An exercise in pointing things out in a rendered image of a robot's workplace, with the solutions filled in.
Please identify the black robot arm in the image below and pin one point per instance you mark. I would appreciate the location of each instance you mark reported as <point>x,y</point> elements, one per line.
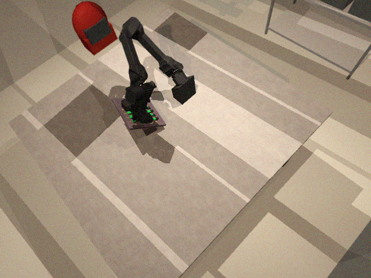
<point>133,29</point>

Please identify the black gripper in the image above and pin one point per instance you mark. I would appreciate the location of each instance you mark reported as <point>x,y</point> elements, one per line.
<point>141,114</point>

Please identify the brown switch panel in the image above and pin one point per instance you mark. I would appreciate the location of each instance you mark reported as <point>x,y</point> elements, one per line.
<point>148,128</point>

